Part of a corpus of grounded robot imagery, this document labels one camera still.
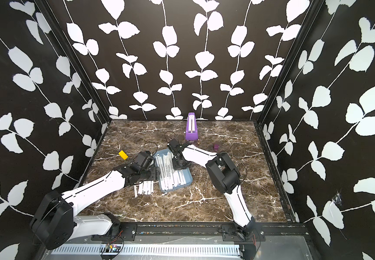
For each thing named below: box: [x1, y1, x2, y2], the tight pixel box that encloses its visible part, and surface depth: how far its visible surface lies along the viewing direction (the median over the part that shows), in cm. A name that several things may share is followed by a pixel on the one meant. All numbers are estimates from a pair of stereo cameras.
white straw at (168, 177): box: [154, 151, 187, 191], surface depth 94 cm
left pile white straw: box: [133, 180, 154, 199], surface depth 89 cm
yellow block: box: [118, 150, 129, 161], surface depth 102 cm
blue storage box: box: [152, 148, 193, 193], surface depth 93 cm
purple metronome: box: [185, 112, 199, 141], surface depth 108 cm
